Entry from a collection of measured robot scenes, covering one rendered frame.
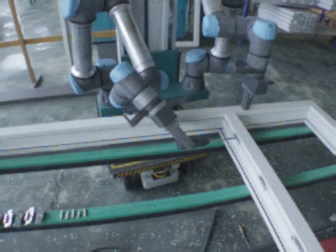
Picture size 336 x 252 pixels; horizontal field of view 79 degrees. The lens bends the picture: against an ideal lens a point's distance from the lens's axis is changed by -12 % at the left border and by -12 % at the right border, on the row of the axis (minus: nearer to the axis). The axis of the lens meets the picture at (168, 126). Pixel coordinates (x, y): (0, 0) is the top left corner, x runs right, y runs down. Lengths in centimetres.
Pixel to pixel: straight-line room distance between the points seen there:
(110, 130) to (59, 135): 18
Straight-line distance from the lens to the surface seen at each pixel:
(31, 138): 87
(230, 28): 83
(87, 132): 81
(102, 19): 428
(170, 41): 140
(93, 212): 66
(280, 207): 64
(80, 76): 111
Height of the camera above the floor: 142
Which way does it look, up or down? 39 degrees down
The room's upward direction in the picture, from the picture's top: 3 degrees clockwise
